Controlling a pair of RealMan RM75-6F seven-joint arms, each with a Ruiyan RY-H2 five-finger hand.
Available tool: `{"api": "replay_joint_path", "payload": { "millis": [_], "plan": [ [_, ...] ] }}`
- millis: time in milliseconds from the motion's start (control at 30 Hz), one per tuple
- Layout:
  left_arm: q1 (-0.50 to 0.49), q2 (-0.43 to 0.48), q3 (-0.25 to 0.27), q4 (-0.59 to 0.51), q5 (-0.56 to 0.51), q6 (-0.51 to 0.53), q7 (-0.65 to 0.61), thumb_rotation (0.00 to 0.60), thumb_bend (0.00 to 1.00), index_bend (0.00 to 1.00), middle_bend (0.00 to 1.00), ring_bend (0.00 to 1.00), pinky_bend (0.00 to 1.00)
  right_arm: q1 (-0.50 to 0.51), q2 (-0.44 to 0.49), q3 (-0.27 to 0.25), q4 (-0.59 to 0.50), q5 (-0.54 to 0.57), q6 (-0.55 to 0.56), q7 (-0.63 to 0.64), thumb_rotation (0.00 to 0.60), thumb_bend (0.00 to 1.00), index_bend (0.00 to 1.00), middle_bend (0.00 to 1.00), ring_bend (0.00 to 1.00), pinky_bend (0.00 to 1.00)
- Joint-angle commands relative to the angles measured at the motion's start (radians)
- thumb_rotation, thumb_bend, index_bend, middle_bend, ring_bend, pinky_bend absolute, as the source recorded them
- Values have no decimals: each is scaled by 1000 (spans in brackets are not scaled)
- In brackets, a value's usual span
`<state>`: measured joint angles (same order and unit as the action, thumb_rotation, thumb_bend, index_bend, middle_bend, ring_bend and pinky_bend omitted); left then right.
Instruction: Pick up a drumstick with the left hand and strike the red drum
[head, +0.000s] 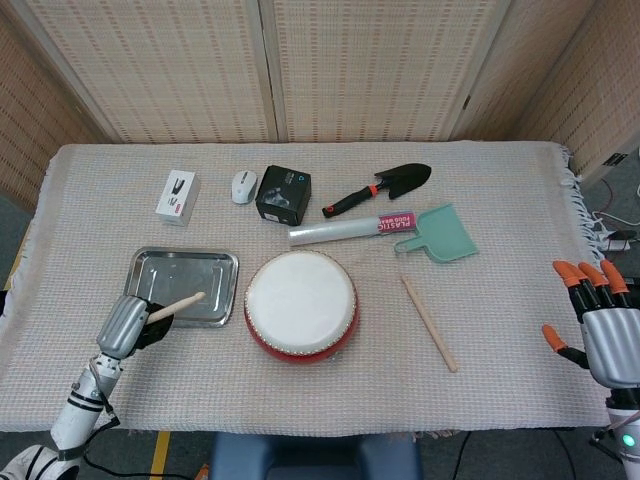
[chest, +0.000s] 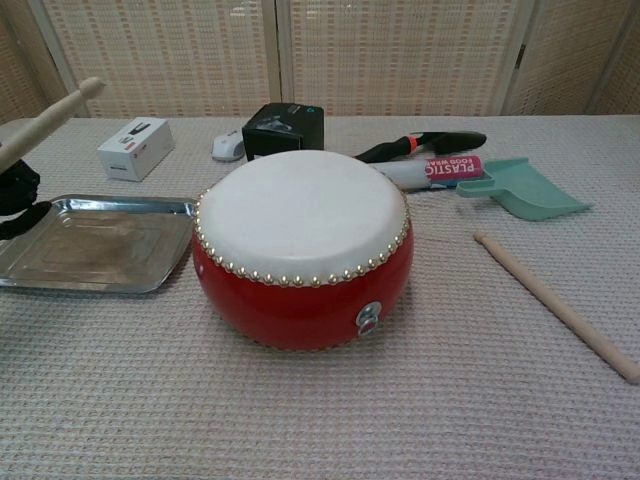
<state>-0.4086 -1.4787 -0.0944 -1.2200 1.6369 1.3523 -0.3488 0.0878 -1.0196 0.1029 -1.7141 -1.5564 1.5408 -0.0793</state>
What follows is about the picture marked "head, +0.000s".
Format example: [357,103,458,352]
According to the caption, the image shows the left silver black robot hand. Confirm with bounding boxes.
[95,294,175,359]

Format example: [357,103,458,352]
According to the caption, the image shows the right silver orange-tipped robot hand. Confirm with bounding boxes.
[541,258,640,389]

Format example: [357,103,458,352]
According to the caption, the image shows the wooden drumstick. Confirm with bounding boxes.
[148,291,207,323]
[400,277,459,374]

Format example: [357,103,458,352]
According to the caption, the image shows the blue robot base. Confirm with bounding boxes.
[208,430,424,480]

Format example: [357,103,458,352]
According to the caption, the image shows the rectangular metal tray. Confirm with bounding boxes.
[123,246,240,329]

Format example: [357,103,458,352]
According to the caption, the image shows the red drum with white skin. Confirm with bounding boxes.
[243,251,360,363]

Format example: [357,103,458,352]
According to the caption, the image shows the white power strip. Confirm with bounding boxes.
[602,232,634,254]

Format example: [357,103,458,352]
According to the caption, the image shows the beige woven tablecloth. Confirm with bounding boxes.
[0,140,619,434]

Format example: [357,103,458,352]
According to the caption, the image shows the white cardboard product box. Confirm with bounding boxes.
[154,169,202,228]

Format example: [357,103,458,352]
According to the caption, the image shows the white grey computer mouse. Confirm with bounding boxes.
[230,170,258,205]

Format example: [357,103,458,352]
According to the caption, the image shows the teal plastic dustpan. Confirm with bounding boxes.
[393,202,480,265]

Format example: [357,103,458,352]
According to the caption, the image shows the black cardboard product box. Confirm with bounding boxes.
[254,164,313,226]

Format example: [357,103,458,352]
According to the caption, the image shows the plastic food wrap roll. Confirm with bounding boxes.
[288,210,417,248]

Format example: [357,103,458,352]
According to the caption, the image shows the bamboo folding screen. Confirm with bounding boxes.
[0,0,640,211]

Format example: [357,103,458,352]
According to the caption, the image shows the white cable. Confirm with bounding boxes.
[592,182,640,226]

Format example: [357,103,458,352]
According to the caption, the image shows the red cable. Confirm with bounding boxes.
[597,177,629,234]

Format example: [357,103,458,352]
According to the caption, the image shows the black garden trowel orange ring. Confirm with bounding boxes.
[321,162,433,219]

